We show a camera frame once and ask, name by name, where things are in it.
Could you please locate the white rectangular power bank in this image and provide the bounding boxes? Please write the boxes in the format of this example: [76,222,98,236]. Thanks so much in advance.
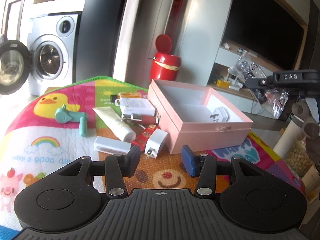
[93,136,131,155]

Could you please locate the red patterned comb case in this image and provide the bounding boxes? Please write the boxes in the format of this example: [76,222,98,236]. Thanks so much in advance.
[131,125,159,152]

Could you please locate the white wall charger plug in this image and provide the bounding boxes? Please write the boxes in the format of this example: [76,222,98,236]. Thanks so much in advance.
[144,128,168,159]

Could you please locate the cream lotion tube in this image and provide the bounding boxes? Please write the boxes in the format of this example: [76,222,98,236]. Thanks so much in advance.
[93,107,136,142]

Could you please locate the pink lip gloss tube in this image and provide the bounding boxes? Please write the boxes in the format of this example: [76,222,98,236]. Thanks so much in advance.
[121,113,159,125]

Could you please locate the white packaged charger box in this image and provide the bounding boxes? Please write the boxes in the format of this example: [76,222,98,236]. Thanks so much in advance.
[114,98,156,116]

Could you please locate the orange patterned card box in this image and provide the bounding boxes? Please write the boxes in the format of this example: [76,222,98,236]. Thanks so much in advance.
[110,92,142,102]

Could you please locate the teal hand crank tool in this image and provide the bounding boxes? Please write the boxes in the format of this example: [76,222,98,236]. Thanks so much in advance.
[55,105,88,137]

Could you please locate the pink open gift box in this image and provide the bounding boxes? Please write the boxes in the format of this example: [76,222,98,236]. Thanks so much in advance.
[148,80,253,154]

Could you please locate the colourful cartoon play mat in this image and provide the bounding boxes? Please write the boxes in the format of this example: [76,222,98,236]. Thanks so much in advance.
[1,77,305,239]

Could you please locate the white adapter inside box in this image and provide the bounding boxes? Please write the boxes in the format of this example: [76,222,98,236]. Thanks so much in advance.
[210,107,229,122]

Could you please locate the black television screen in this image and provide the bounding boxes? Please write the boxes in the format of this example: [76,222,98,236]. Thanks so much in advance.
[223,0,304,70]

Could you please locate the yellow toy on shelf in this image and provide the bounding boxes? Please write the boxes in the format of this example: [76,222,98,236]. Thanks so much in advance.
[216,80,230,89]

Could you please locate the white TV shelf cabinet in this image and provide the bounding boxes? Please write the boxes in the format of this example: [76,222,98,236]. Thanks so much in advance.
[178,0,288,116]

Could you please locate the red pedal trash bin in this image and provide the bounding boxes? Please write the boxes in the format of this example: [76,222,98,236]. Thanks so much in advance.
[150,34,182,81]

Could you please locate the silver front-load washing machine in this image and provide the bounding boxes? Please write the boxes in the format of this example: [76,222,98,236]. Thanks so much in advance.
[27,12,81,96]

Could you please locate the round washing machine door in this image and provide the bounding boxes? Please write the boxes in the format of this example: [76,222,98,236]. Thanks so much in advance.
[0,40,32,95]

